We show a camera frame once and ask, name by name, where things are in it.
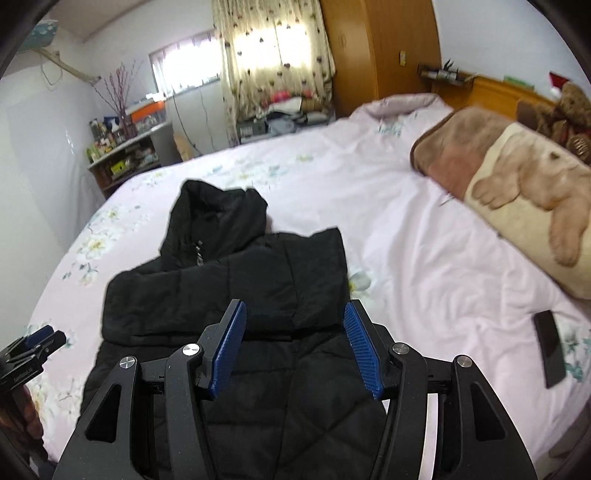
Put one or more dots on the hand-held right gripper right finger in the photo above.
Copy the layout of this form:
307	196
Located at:
362	355

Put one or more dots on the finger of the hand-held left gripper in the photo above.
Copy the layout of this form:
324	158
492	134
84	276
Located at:
53	346
39	333

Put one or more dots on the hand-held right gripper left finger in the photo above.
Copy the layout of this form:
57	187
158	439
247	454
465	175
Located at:
226	355

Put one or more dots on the black puffer jacket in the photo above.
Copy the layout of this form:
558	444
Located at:
258	263

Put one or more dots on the person's left forearm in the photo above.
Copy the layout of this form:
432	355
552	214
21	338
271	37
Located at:
37	459

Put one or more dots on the pile of clothes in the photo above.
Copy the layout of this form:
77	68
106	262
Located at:
286	106

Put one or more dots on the person's left hand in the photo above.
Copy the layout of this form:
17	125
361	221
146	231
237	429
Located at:
33	420

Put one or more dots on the pink floral duvet bed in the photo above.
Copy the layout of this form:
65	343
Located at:
415	277

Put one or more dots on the black smartphone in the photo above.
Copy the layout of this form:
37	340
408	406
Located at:
549	348

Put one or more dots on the cluttered shelf desk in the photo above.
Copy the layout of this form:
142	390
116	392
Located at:
134	157

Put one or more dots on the cluster of small bottles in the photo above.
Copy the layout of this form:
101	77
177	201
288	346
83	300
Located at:
104	136

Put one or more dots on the black electronic box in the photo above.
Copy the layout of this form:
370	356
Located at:
251	130

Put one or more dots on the brown bear print blanket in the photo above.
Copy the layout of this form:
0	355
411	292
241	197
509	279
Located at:
521	184

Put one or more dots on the orange and white box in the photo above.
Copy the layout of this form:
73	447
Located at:
147	112

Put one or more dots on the vase with pink branches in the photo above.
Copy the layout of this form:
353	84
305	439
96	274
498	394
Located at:
119	99

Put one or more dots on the wrapped air conditioner pipe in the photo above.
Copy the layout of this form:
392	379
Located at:
69	69

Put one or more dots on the wooden headboard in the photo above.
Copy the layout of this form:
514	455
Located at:
494	94

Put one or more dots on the window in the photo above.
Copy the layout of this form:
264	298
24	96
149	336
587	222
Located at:
189	64

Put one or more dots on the covered air conditioner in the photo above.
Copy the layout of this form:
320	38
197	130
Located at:
39	37

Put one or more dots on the heart print curtain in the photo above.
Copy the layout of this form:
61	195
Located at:
272	60

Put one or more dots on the wooden wardrobe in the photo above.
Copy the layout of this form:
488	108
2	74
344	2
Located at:
369	50

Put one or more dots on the brown teddy bear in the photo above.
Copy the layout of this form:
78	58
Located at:
570	115

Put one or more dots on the red santa hat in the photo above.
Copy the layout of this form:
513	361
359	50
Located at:
558	82

